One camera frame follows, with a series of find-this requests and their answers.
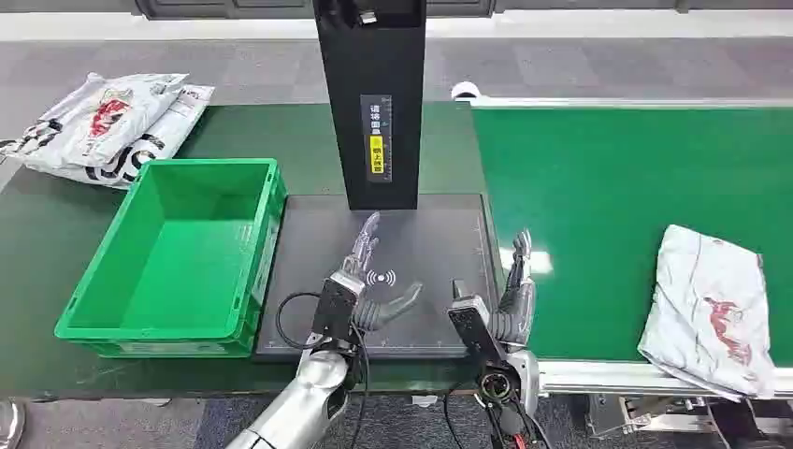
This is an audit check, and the white parcel bag black print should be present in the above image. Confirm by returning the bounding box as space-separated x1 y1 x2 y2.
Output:
55 84 216 190

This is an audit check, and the white parcel bag red print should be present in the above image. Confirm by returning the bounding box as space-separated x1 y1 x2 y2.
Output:
0 72 189 169
638 224 779 403

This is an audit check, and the silver conveyor frame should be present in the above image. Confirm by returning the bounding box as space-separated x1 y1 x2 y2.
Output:
468 95 793 449

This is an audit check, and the dark cabinet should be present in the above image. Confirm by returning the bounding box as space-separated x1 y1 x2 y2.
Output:
135 0 497 20

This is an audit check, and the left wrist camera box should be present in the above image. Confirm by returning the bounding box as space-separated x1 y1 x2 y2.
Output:
310 271 367 348

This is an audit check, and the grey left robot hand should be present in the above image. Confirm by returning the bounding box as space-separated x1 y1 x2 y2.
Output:
340 211 425 334

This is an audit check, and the black scanner column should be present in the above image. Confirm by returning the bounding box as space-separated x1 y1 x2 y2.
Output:
311 0 428 212

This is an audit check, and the green plastic crate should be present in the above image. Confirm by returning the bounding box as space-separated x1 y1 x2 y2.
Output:
54 157 288 359

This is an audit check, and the green conveyor belt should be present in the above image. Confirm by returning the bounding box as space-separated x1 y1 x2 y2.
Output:
471 106 793 364

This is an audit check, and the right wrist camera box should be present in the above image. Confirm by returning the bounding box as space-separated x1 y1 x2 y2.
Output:
447 279 508 367

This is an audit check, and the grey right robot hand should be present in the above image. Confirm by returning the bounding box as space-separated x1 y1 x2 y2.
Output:
492 229 537 348

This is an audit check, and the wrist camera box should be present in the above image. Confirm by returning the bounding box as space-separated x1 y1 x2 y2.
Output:
447 279 508 367
310 271 367 348

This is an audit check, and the black scanner base pad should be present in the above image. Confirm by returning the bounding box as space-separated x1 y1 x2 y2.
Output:
253 194 497 361

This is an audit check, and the black yellow column label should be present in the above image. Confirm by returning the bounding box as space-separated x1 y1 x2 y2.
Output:
360 94 394 184

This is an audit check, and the black looped cable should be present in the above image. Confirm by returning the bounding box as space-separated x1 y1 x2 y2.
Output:
275 291 324 352

